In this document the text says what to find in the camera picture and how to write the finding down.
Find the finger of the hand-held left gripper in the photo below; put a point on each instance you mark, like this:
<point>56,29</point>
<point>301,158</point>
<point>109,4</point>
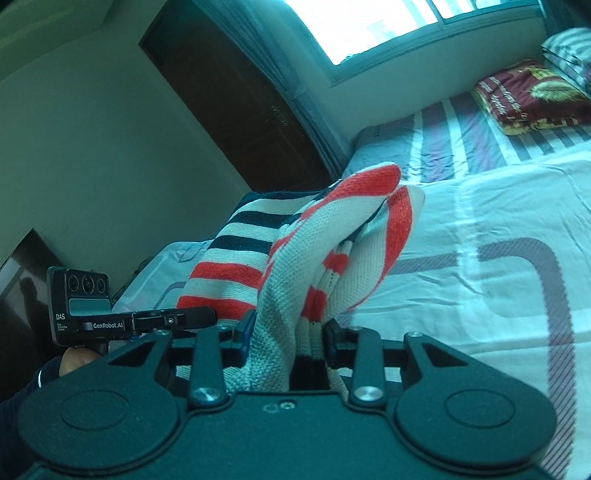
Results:
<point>184,318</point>

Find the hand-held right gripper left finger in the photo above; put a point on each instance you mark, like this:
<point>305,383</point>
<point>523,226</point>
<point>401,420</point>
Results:
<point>244,341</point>

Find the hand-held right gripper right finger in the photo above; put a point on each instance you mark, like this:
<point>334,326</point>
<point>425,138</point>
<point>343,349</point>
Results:
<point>332,344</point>

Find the red black striped knit sweater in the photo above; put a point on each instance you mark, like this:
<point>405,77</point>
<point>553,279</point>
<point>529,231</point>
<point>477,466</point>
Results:
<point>300,258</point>

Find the person's left forearm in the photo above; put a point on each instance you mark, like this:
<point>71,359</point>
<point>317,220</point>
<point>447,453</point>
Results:
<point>23,415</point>

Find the person's left hand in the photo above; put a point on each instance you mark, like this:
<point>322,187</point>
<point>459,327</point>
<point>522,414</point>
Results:
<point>76,361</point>

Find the dark glossy screen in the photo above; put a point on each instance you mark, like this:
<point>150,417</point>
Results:
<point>27,286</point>

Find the bed with patterned sheet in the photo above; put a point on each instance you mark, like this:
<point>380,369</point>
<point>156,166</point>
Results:
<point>461,286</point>

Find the dark wooden door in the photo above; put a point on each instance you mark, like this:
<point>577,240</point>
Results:
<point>231,101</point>

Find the bed with striped sheet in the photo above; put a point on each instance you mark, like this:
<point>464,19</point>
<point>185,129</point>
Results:
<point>461,138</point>

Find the blue-grey curtain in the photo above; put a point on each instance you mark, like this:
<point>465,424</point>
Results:
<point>300,92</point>

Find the maroon feather print blanket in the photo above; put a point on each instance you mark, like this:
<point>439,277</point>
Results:
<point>531,94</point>

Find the window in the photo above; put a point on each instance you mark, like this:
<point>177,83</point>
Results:
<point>392,23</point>

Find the striped pillow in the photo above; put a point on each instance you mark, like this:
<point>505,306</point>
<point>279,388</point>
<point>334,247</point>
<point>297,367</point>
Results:
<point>570,55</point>

